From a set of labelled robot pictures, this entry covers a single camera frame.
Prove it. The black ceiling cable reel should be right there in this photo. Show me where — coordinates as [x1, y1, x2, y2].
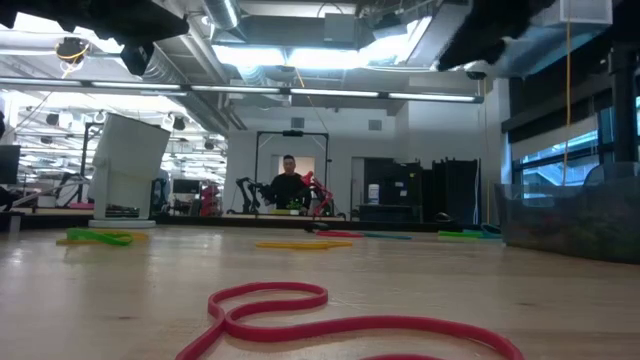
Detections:
[54, 37, 91, 66]

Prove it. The black table frame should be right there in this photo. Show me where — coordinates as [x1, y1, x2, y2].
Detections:
[19, 212, 501, 233]

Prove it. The black cabinet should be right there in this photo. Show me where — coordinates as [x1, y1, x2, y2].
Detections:
[362, 158, 424, 224]

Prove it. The person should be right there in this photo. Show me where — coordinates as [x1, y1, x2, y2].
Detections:
[267, 154, 312, 216]

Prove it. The grey ceiling box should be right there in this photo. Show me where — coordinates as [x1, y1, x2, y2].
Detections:
[323, 12, 357, 44]

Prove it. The black gantry frame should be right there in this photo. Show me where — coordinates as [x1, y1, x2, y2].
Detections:
[254, 129, 331, 216]

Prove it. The black folding screen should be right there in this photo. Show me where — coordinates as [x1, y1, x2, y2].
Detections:
[432, 158, 481, 224]

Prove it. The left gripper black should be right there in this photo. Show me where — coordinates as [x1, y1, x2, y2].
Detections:
[59, 0, 192, 77]

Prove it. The black post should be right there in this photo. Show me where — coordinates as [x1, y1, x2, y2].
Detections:
[607, 42, 640, 166]

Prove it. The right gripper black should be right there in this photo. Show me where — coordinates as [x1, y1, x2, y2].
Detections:
[436, 0, 558, 82]

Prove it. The black monitor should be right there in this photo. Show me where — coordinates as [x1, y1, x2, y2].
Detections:
[0, 144, 21, 185]

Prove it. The red rubber band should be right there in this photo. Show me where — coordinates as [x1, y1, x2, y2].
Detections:
[174, 281, 526, 360]
[314, 229, 365, 239]

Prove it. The long ceiling light bar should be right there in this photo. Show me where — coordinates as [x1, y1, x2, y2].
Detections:
[0, 76, 485, 105]

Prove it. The small background monitor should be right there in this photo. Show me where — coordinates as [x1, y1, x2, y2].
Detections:
[172, 178, 202, 196]

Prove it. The clear plastic bin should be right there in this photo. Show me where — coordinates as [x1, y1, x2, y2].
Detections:
[494, 175, 640, 265]

